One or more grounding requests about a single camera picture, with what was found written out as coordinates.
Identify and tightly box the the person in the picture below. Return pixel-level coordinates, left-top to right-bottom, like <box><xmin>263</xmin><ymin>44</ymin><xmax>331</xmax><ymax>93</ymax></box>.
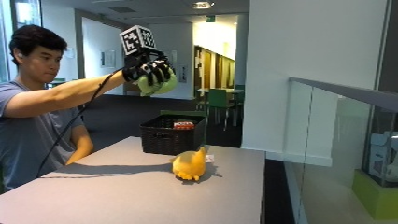
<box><xmin>0</xmin><ymin>24</ymin><xmax>126</xmax><ymax>192</ymax></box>

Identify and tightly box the green soft toy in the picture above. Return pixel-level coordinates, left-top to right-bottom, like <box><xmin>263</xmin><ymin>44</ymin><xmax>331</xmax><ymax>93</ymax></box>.
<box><xmin>137</xmin><ymin>73</ymin><xmax>179</xmax><ymax>97</ymax></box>

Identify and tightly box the ceiling light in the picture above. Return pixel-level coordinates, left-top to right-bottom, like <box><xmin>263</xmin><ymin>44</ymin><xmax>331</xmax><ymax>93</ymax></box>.
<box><xmin>190</xmin><ymin>1</ymin><xmax>215</xmax><ymax>9</ymax></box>

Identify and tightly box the black woven basket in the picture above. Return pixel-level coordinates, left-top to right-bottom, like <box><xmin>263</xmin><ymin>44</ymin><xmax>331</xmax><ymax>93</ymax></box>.
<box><xmin>139</xmin><ymin>114</ymin><xmax>207</xmax><ymax>156</ymax></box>

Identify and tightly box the red and white box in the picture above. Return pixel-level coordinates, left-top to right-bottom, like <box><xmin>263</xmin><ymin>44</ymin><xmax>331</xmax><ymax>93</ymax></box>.
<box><xmin>172</xmin><ymin>121</ymin><xmax>195</xmax><ymax>131</ymax></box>

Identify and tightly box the background table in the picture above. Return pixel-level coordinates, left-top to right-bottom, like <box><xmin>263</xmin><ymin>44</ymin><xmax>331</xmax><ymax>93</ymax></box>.
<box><xmin>196</xmin><ymin>87</ymin><xmax>246</xmax><ymax>94</ymax></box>

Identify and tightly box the black glove cable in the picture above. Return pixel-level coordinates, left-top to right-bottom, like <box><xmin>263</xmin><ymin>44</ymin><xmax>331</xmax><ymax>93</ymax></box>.
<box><xmin>35</xmin><ymin>66</ymin><xmax>125</xmax><ymax>178</ymax></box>

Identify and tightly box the yellow soft toy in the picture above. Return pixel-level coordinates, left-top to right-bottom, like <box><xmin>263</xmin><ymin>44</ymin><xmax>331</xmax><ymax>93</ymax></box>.
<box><xmin>169</xmin><ymin>146</ymin><xmax>207</xmax><ymax>181</ymax></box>

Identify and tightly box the green chair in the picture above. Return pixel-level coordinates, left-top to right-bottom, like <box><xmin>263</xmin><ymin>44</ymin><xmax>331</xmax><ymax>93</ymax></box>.
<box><xmin>206</xmin><ymin>88</ymin><xmax>236</xmax><ymax>132</ymax></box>

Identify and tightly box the glass railing panel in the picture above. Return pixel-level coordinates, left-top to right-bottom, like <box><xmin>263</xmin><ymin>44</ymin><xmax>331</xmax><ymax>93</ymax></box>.
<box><xmin>282</xmin><ymin>77</ymin><xmax>398</xmax><ymax>224</ymax></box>

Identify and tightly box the white marker cube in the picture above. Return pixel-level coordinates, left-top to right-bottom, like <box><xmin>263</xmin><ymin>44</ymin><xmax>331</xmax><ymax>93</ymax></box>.
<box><xmin>118</xmin><ymin>24</ymin><xmax>158</xmax><ymax>57</ymax></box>

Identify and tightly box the green box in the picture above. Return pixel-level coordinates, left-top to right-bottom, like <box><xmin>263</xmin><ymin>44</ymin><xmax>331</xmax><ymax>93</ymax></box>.
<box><xmin>350</xmin><ymin>169</ymin><xmax>398</xmax><ymax>221</ymax></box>

